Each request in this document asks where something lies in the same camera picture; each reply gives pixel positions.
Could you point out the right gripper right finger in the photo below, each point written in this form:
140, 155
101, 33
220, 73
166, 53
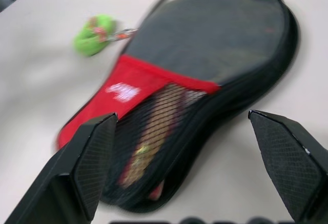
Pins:
289, 162

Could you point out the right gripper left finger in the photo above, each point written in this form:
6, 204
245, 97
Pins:
64, 167

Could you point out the black red paddle case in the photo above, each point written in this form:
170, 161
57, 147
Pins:
205, 42

